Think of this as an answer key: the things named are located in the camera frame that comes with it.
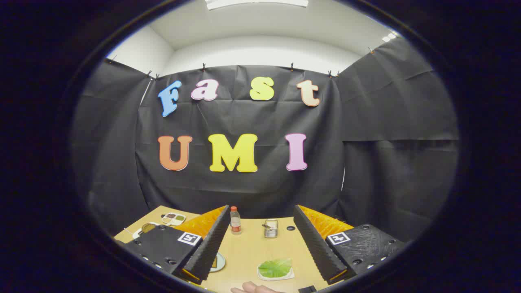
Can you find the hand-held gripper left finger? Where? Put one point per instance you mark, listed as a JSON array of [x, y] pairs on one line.
[[211, 248]]

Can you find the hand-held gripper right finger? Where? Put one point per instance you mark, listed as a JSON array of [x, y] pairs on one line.
[[315, 248]]

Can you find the green lettuce leaf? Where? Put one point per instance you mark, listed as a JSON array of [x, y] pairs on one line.
[[276, 267]]

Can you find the pale green plate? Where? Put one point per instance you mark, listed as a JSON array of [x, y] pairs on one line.
[[221, 264]]

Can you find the clear plastic bottle orange cap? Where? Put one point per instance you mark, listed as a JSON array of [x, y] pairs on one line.
[[235, 221]]

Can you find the small white square dish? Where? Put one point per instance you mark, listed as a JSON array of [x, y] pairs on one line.
[[290, 276]]

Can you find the white divided seasoning tray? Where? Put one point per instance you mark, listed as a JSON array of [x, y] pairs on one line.
[[173, 218]]

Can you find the black backdrop cloth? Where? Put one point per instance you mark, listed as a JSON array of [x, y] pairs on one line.
[[244, 191]]

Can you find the white toaster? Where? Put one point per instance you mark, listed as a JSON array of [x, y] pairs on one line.
[[142, 230]]

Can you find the ceiling light panel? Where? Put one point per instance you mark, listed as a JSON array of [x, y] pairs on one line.
[[388, 37], [256, 3]]

